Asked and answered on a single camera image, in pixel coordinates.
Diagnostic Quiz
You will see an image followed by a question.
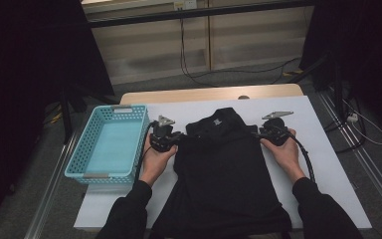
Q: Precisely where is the left hand-held gripper cable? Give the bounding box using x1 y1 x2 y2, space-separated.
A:
134 120 160 182

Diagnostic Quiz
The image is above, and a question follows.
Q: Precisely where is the hand-held gripper cable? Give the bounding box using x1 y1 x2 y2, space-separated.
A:
286 130 316 185
134 120 160 182

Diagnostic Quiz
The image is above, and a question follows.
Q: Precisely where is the black curtain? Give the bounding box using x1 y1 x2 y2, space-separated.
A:
0 0 115 213
299 0 382 140

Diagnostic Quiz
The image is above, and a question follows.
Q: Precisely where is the black horizontal bar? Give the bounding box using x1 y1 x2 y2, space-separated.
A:
86 0 316 29

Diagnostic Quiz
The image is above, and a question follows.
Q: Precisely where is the right hand-held gripper cable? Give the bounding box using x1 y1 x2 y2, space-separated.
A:
286 130 316 185

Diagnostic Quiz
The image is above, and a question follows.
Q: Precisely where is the black floor cable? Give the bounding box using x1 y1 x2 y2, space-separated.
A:
322 96 367 154

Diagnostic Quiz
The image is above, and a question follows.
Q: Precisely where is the white wall socket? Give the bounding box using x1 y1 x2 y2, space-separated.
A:
173 0 198 11

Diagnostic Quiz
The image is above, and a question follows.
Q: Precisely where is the person's left hand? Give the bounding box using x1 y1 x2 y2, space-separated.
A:
138 133 179 187

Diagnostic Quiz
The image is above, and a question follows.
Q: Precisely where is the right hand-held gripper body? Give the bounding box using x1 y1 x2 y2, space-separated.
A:
259 110 294 147

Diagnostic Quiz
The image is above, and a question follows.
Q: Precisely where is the black stand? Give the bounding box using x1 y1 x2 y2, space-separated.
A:
58 84 120 145
289 53 346 114

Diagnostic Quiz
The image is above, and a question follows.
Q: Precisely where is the light wooden post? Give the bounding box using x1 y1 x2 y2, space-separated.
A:
206 0 213 71

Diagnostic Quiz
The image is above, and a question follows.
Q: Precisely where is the aluminium floor rail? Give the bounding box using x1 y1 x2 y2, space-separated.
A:
23 130 81 239
316 91 382 218

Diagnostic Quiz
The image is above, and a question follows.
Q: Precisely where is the white floor cable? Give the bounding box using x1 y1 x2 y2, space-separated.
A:
342 99 382 146

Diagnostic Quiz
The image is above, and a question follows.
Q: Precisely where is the white table sheet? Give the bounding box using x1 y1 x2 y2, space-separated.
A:
73 95 373 232

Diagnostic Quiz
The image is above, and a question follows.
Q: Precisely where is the person's right hand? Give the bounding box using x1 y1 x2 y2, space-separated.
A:
260 129 307 184

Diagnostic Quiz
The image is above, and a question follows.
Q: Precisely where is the yellow floor cable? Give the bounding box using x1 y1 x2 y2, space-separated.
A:
44 106 64 125

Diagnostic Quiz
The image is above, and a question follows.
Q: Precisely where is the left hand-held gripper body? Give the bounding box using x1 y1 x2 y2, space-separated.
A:
149 115 183 153

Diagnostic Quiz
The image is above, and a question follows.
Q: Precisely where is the light blue plastic basket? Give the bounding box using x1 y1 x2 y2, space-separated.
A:
64 105 151 186

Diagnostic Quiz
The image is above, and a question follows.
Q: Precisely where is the black sleeveless shirt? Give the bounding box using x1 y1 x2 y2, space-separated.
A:
148 107 292 239

